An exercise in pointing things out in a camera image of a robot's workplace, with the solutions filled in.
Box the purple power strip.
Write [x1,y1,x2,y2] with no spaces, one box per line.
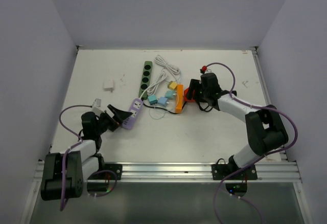
[122,98,144,130]

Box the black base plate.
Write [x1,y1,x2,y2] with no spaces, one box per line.
[103,163,123,181]
[211,164,258,181]

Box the purple cable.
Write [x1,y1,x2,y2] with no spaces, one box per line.
[206,62,299,224]
[59,103,118,212]

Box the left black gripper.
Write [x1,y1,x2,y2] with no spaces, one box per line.
[95,105,131,136]

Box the thin light blue cable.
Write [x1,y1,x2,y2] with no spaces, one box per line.
[149,93,181,120]

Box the aluminium frame rail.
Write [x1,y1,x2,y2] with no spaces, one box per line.
[33,160,303,184]

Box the white square plug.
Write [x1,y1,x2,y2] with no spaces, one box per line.
[103,79,115,92]

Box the light blue plug adapter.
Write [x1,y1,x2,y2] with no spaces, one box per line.
[157,97,169,107]

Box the teal plug adapter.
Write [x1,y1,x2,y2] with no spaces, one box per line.
[165,90,176,99]
[148,95,158,105]

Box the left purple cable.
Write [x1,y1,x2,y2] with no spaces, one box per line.
[59,103,118,212]

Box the red cube plug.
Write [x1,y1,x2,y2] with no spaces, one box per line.
[183,88,191,102]

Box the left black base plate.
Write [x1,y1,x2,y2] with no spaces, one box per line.
[103,163,123,181]

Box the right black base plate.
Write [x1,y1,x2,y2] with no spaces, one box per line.
[211,164,258,181]

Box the yellow plug adapter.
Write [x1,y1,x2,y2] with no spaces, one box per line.
[168,81,178,90]

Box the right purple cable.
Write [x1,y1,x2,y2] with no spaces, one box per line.
[206,62,299,224]

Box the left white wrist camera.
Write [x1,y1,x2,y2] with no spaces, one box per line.
[91,98,104,117]

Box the green power strip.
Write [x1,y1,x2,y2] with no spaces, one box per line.
[138,61,153,100]

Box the black power cord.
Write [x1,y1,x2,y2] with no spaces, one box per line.
[142,98,218,116]

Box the orange power strip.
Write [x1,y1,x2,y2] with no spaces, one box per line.
[175,84,184,114]

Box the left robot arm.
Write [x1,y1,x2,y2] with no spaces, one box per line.
[40,105,132,209]

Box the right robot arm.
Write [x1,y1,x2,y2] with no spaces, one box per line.
[184,73,289,180]

